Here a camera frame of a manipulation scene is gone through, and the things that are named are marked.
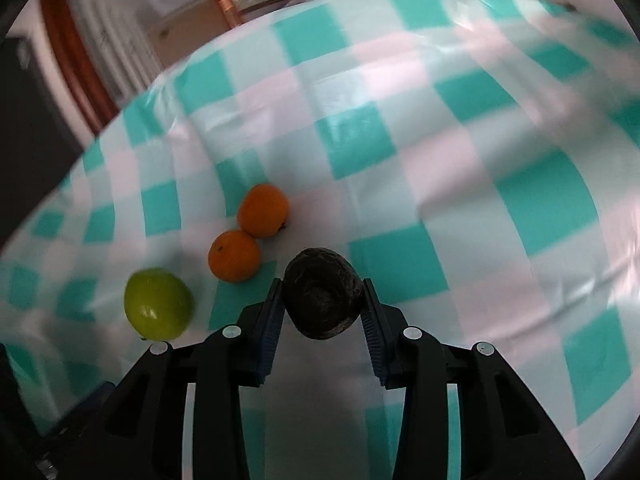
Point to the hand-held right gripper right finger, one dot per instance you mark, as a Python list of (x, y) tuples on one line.
[(375, 345)]

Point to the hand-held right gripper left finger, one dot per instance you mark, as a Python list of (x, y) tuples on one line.
[(267, 340)]

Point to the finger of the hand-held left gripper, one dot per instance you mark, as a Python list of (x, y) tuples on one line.
[(95, 396)]

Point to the dark wrinkled round fruit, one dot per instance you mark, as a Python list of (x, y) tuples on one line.
[(322, 295)]

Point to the small orange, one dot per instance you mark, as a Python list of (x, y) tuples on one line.
[(234, 256), (262, 210)]

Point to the small green tomato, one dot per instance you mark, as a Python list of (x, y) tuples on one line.
[(157, 305)]

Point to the teal pink checked tablecloth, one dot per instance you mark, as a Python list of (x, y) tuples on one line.
[(450, 160)]

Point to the brown wooden frame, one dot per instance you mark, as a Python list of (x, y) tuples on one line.
[(75, 60)]

